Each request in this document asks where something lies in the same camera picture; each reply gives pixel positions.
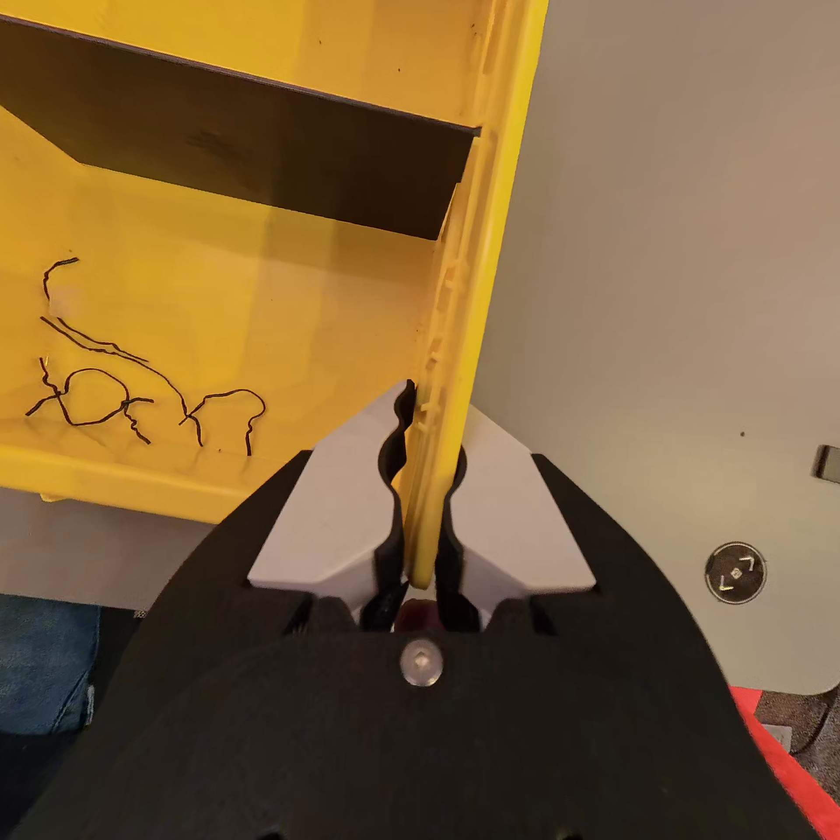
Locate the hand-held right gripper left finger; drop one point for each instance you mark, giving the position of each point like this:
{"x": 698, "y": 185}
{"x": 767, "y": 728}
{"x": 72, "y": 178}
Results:
{"x": 328, "y": 518}

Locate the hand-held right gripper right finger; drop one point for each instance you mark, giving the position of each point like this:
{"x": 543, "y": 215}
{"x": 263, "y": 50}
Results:
{"x": 525, "y": 525}

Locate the yellow plastic bin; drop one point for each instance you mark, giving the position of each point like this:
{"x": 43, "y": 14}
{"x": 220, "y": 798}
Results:
{"x": 197, "y": 275}

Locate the round desk control button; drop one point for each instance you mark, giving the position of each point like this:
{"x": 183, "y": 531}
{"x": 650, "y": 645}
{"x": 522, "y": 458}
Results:
{"x": 735, "y": 572}

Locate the loose black threads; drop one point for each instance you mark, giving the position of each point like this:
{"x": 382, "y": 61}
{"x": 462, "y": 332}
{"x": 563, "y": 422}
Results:
{"x": 105, "y": 348}

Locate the person's legs blue jeans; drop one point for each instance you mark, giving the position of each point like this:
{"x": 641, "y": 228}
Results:
{"x": 46, "y": 663}

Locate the black bin divider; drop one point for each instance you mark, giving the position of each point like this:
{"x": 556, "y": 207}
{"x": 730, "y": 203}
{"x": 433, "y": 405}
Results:
{"x": 262, "y": 144}

